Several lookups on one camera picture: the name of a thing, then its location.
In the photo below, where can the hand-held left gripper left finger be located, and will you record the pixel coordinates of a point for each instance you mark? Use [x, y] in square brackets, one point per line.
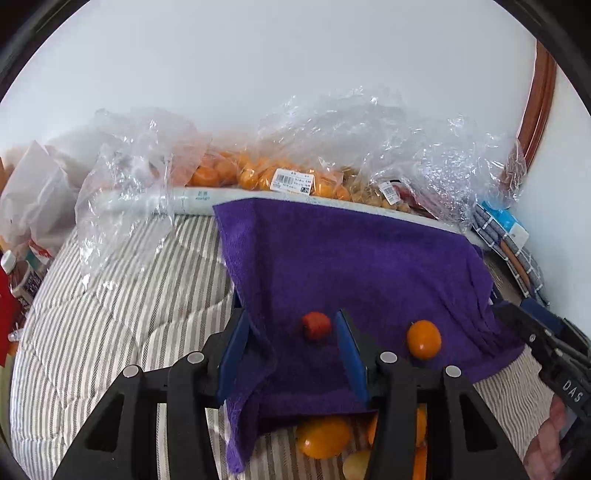
[233, 360]

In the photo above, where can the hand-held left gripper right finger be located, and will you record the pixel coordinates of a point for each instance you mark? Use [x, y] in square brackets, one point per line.
[351, 360]

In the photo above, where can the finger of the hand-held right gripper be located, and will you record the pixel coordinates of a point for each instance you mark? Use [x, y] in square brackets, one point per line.
[531, 334]

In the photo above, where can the small red fruit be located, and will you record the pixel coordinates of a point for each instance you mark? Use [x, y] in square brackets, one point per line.
[316, 325]

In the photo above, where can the large orange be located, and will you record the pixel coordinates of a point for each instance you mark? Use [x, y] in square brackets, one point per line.
[323, 436]

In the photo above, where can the purple towel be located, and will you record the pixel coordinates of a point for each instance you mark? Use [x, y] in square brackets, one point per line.
[346, 258]

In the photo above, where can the small yellow fruit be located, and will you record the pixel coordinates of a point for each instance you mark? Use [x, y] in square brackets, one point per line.
[355, 465]

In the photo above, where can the person's right hand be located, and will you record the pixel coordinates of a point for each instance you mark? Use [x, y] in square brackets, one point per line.
[547, 443]

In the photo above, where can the checked cloth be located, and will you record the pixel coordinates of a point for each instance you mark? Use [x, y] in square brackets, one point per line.
[503, 251]

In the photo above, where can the blue tissue pack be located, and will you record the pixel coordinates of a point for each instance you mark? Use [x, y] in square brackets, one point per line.
[501, 217]

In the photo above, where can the striped bedspread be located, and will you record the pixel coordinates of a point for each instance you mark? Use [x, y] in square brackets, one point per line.
[115, 323]

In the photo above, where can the clear bag of oranges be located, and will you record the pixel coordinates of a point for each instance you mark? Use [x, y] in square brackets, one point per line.
[249, 177]

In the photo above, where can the empty clear plastic bag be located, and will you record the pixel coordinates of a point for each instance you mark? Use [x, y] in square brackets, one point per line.
[124, 184]

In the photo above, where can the dark drink bottle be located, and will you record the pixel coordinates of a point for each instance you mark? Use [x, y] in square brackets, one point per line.
[23, 281]

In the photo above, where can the red paper bag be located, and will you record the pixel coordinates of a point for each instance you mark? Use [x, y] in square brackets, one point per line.
[5, 314]

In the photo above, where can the white plastic bag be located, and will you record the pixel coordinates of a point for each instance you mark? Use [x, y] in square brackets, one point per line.
[37, 198]

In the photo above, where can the brown door frame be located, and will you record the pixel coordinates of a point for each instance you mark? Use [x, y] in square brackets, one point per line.
[542, 92]

